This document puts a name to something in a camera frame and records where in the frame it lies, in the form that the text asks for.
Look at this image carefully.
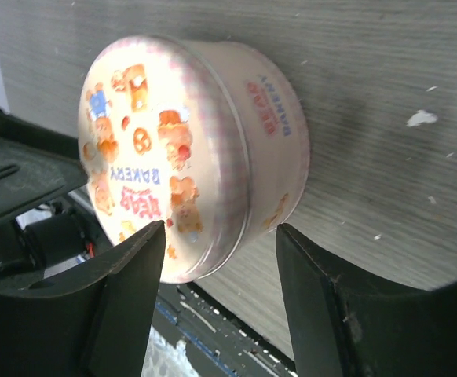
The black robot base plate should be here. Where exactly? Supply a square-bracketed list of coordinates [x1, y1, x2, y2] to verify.
[142, 284, 297, 376]

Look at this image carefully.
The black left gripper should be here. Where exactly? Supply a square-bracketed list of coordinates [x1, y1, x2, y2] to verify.
[0, 109, 87, 224]

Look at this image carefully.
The round bakery tin lid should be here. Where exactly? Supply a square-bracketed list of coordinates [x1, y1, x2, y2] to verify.
[79, 36, 250, 284]

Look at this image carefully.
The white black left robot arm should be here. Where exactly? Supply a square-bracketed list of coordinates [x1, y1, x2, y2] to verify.
[0, 109, 109, 287]

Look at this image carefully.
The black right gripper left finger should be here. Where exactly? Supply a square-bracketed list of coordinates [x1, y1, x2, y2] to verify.
[0, 221, 165, 376]

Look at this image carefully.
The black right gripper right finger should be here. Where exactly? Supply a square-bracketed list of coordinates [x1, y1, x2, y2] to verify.
[276, 224, 457, 376]

